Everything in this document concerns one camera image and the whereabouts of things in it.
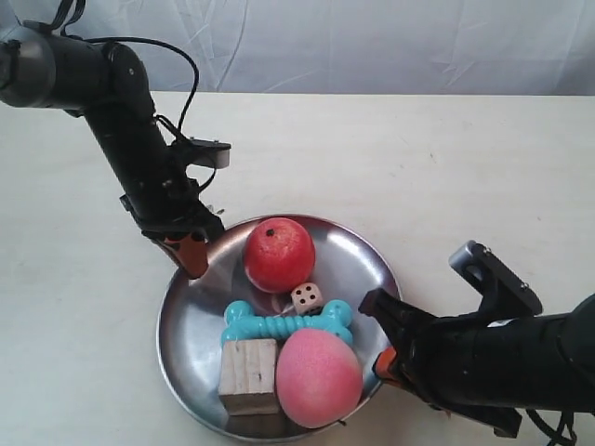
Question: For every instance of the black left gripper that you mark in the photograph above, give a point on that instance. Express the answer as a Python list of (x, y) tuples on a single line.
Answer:
[(163, 200)]

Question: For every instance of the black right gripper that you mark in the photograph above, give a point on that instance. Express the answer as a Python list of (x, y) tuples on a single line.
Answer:
[(433, 358)]

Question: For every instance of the round silver metal plate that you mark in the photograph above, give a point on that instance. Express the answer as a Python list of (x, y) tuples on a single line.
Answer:
[(191, 321)]

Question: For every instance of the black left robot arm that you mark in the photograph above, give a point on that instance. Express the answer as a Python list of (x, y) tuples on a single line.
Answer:
[(105, 82)]

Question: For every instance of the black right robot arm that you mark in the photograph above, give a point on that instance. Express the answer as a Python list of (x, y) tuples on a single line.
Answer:
[(491, 372)]

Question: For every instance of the pink toy peach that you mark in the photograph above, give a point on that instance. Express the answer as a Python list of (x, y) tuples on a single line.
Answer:
[(319, 379)]

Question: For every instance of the red toy apple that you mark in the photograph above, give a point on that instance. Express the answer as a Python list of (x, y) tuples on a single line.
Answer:
[(279, 255)]

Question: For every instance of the small wooden die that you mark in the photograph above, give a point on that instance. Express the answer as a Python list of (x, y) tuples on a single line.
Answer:
[(307, 299)]

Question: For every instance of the teal rubber bone toy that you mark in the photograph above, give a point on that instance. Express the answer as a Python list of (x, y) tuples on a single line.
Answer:
[(242, 323)]

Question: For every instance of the light wooden block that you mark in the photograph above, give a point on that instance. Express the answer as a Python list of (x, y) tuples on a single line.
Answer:
[(247, 377)]

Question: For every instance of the white backdrop cloth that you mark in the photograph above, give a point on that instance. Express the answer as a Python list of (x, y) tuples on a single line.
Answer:
[(358, 47)]

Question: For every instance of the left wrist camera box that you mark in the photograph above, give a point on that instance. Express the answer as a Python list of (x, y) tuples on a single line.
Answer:
[(206, 153)]

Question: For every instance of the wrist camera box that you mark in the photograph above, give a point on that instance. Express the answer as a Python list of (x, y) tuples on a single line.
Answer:
[(206, 153), (504, 295)]

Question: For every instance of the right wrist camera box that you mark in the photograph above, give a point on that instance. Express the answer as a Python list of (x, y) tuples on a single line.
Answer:
[(504, 295)]

